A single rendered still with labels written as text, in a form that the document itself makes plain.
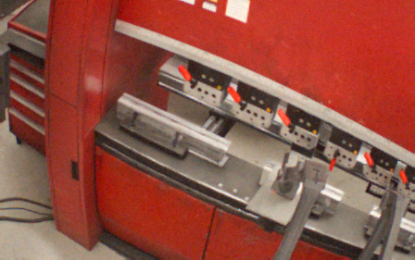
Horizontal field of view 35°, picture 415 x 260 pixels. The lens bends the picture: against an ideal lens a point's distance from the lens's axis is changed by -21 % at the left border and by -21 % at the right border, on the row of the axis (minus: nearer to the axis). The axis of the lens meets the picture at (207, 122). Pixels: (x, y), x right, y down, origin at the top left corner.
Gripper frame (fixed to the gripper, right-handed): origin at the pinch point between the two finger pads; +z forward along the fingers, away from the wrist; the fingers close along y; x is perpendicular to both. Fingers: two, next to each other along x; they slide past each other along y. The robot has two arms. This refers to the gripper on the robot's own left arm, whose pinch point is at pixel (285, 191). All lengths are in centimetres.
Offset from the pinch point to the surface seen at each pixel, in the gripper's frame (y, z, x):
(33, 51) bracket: 123, -19, -3
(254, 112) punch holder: 23.1, -13.2, -19.2
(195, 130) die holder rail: 45.8, 12.0, -10.4
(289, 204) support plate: -4.1, -0.4, 4.1
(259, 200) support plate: 7.4, -2.1, 7.3
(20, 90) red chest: 162, 56, 1
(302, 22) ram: 12, -56, -44
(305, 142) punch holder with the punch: 0.6, -11.3, -17.9
